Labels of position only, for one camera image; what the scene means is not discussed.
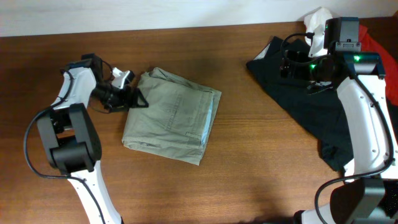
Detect khaki green shorts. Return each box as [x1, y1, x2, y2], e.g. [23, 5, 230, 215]
[122, 67, 221, 165]

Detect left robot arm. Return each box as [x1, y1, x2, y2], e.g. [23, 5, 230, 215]
[33, 54, 149, 223]

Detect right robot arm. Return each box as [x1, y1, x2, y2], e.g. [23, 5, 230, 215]
[280, 17, 397, 223]

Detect white garment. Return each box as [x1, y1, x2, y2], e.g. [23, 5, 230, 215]
[304, 7, 332, 58]

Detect black shorts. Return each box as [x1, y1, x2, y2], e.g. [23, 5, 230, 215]
[246, 37, 353, 171]

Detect red garment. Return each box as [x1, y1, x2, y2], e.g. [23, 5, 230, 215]
[358, 24, 398, 107]

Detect white paper sheet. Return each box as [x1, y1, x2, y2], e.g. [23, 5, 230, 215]
[343, 159, 355, 177]

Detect left gripper white camera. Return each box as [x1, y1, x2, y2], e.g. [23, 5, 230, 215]
[111, 67, 135, 90]

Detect gripper white camera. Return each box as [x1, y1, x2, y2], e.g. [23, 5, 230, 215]
[111, 67, 135, 90]
[305, 30, 328, 58]

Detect right gripper white camera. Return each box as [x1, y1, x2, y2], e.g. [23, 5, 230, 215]
[305, 30, 328, 58]

